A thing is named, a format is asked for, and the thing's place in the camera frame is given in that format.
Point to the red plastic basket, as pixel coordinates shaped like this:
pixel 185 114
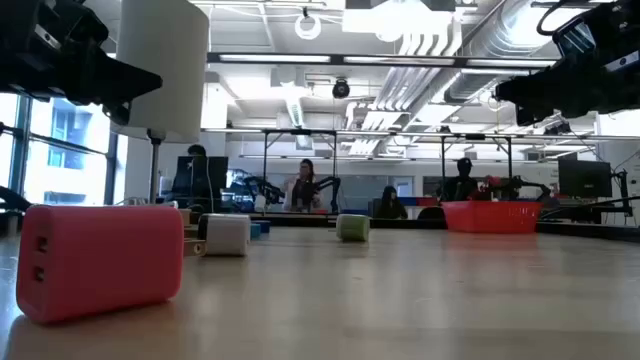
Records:
pixel 492 217

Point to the black lab robot arm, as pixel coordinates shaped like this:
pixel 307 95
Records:
pixel 327 184
pixel 260 187
pixel 520 187

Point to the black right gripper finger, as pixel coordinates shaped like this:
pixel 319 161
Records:
pixel 535 90
pixel 531 115

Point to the white cube charger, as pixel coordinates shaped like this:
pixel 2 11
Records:
pixel 227 235

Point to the black aluminium table frame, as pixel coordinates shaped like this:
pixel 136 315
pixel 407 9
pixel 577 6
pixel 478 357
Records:
pixel 410 223

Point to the white cylinder table lamp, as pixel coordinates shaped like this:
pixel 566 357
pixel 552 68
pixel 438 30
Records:
pixel 160 75

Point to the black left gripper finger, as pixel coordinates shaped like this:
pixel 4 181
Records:
pixel 117 112
pixel 120 80

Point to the black metal rig frame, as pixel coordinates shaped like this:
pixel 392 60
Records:
pixel 300 132
pixel 475 136

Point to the person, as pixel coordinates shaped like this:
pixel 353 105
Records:
pixel 461 185
pixel 196 150
pixel 302 187
pixel 391 205

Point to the green cube charger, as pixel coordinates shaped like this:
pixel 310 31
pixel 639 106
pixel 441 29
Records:
pixel 352 228

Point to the large pink USB charger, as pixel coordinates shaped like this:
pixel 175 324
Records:
pixel 100 260

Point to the blue rectangular block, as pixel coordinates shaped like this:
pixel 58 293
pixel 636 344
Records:
pixel 263 226

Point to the black overhead light bar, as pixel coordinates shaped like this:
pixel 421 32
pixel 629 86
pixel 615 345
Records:
pixel 400 60

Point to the black ceiling dome camera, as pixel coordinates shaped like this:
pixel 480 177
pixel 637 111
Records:
pixel 341 89

